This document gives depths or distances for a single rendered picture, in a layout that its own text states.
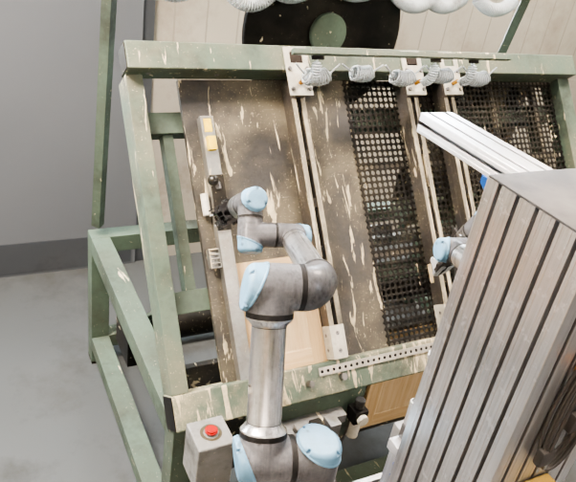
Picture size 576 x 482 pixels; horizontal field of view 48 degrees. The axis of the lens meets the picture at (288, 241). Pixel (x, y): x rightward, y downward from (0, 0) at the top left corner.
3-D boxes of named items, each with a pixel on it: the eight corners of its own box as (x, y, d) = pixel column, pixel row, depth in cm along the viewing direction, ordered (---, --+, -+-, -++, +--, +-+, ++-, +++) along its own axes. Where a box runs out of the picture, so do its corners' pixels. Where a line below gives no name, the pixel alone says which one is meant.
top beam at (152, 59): (121, 78, 224) (126, 68, 215) (117, 51, 225) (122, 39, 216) (561, 82, 324) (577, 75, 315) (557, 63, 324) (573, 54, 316)
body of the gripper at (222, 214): (207, 210, 209) (219, 203, 199) (228, 200, 213) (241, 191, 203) (217, 231, 210) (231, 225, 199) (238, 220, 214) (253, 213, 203)
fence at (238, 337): (236, 380, 226) (240, 381, 223) (196, 119, 234) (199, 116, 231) (249, 377, 229) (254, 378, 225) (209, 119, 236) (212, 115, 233)
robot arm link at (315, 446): (340, 493, 159) (351, 455, 153) (287, 495, 156) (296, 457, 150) (329, 455, 170) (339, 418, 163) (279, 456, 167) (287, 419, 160)
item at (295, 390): (166, 429, 219) (176, 433, 209) (162, 394, 220) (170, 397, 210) (598, 323, 319) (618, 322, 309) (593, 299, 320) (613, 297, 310)
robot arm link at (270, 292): (297, 492, 153) (309, 265, 150) (234, 495, 150) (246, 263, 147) (286, 471, 165) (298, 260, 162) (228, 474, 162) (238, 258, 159)
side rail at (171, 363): (163, 394, 220) (171, 396, 211) (118, 85, 229) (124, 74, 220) (179, 390, 223) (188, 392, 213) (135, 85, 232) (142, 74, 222)
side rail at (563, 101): (583, 301, 316) (602, 300, 306) (540, 86, 325) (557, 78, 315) (593, 299, 320) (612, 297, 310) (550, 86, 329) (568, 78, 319)
